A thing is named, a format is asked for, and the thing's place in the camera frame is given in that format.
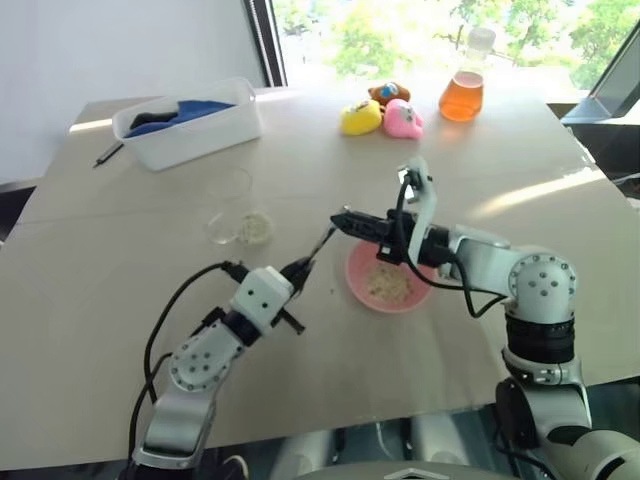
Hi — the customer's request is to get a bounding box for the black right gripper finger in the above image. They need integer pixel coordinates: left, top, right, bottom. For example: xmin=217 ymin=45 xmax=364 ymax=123
xmin=341 ymin=204 xmax=389 ymax=223
xmin=329 ymin=213 xmax=389 ymax=241

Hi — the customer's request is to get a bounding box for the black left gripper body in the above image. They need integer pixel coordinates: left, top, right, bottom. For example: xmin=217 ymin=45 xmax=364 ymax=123
xmin=280 ymin=264 xmax=307 ymax=300

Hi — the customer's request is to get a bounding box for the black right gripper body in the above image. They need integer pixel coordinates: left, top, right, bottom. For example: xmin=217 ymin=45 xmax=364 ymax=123
xmin=375 ymin=208 xmax=419 ymax=267

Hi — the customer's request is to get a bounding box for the metal spoon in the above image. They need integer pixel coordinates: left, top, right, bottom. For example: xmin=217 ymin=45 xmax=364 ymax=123
xmin=303 ymin=224 xmax=337 ymax=265

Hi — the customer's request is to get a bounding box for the oatmeal in pink bowl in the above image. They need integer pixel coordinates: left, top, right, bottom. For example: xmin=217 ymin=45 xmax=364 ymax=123
xmin=367 ymin=265 xmax=415 ymax=302

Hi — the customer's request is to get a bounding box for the pink bowl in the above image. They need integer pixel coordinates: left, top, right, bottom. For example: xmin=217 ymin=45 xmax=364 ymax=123
xmin=345 ymin=240 xmax=435 ymax=314

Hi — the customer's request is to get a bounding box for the oatmeal in glass mug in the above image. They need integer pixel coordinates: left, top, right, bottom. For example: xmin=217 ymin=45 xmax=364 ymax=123
xmin=238 ymin=212 xmax=274 ymax=246

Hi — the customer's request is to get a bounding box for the clear glass mug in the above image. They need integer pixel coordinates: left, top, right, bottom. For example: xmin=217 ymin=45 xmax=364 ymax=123
xmin=207 ymin=166 xmax=274 ymax=247

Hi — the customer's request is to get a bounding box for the yellow plush toy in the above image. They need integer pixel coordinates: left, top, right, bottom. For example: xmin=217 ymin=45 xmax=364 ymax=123
xmin=339 ymin=98 xmax=384 ymax=137

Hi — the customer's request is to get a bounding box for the pink plush toy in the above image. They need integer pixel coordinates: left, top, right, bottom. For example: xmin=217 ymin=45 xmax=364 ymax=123
xmin=382 ymin=98 xmax=426 ymax=138

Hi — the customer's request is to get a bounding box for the brown plush toy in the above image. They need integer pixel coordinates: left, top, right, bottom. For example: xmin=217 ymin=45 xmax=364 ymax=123
xmin=368 ymin=81 xmax=412 ymax=107

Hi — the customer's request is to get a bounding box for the glass flask with orange liquid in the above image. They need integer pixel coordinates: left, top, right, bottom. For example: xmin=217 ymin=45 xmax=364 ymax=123
xmin=438 ymin=27 xmax=497 ymax=123

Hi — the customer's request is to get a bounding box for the grey robot torso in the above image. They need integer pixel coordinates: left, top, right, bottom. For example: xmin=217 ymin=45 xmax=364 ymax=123
xmin=272 ymin=407 xmax=506 ymax=480

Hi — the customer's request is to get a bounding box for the white plastic bin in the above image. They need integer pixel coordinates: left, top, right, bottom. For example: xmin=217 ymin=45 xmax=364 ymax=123
xmin=111 ymin=76 xmax=265 ymax=173

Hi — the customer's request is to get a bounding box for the blue cloth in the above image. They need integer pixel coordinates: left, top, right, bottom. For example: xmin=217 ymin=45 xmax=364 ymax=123
xmin=124 ymin=99 xmax=239 ymax=139

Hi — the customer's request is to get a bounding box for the dark window pillar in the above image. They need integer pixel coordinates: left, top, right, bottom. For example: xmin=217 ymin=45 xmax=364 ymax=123
xmin=241 ymin=0 xmax=291 ymax=89

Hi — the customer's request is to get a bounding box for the black pen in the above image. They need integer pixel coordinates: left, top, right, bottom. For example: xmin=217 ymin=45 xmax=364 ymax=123
xmin=92 ymin=140 xmax=124 ymax=168

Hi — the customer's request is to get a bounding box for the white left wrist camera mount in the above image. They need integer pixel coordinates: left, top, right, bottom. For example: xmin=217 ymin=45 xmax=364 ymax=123
xmin=229 ymin=266 xmax=295 ymax=333

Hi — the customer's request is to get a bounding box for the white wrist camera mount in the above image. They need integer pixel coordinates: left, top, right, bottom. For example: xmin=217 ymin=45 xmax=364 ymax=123
xmin=397 ymin=156 xmax=437 ymax=264
xmin=229 ymin=266 xmax=295 ymax=333

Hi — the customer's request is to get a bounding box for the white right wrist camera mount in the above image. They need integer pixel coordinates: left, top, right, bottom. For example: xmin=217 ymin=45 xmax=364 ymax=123
xmin=397 ymin=156 xmax=437 ymax=264

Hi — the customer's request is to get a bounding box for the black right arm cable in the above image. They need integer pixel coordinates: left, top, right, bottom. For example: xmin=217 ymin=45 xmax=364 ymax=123
xmin=391 ymin=168 xmax=510 ymax=319

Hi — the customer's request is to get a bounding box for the dark slanted window frame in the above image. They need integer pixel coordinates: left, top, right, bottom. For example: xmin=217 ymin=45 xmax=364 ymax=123
xmin=545 ymin=47 xmax=640 ymax=199

